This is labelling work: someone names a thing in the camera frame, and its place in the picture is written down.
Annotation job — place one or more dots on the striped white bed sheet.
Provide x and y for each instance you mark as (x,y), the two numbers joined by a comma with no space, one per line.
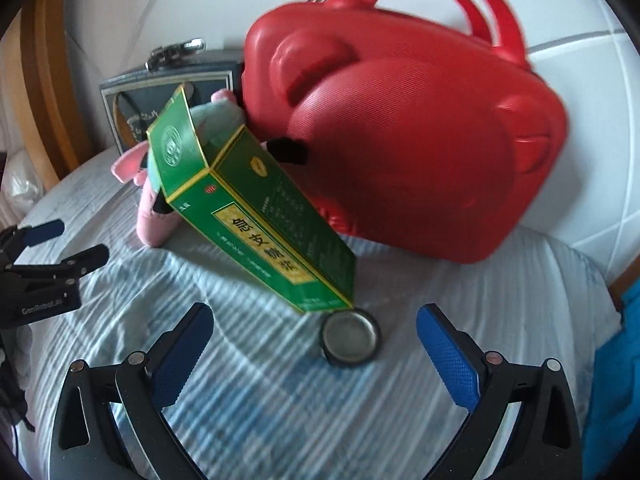
(280,410)

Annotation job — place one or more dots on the dark box with metal latch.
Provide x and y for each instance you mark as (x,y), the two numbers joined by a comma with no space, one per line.
(130,110)

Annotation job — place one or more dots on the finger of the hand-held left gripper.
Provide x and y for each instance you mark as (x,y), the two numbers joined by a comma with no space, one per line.
(42,232)
(75,265)

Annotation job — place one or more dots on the red hard-shell carry case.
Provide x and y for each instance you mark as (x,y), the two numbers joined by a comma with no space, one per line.
(400,135)

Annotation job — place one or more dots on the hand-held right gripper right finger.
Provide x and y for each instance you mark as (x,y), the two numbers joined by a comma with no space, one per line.
(447,355)

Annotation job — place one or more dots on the white padded wooden headboard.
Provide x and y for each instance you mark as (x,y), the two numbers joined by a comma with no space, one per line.
(590,110)

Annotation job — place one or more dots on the pink pig plush teal shirt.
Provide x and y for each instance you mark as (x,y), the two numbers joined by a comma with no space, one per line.
(155,225)

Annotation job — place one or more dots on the white plastic bag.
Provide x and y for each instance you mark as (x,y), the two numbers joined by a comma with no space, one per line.
(22,180)

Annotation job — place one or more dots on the round black tin lid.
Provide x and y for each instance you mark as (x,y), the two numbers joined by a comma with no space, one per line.
(350,335)

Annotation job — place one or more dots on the green cardboard box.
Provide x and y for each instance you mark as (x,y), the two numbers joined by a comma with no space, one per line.
(260,220)

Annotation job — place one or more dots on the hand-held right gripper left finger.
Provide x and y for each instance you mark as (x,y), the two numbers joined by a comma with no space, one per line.
(182,350)

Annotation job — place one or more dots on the blue plastic crate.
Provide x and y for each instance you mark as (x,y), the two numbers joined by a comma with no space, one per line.
(615,385)

